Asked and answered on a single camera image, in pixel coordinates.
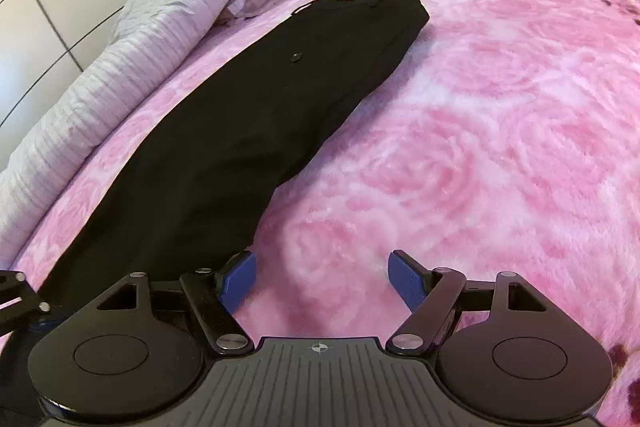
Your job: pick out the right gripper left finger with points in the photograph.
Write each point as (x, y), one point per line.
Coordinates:
(140, 347)

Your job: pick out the lilac striped folded quilt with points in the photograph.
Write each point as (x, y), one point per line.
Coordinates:
(151, 38)

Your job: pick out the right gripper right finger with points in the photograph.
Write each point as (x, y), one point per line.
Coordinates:
(500, 349)

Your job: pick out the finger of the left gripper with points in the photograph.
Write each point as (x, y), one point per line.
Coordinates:
(19, 301)

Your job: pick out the pink rose blanket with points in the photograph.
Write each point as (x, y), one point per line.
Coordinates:
(508, 139)

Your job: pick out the black trousers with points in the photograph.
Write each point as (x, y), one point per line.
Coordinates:
(193, 192)

